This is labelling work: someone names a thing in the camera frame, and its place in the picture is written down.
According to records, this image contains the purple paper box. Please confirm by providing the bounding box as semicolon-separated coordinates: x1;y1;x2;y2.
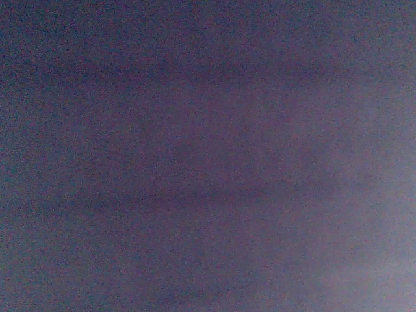
0;0;416;312

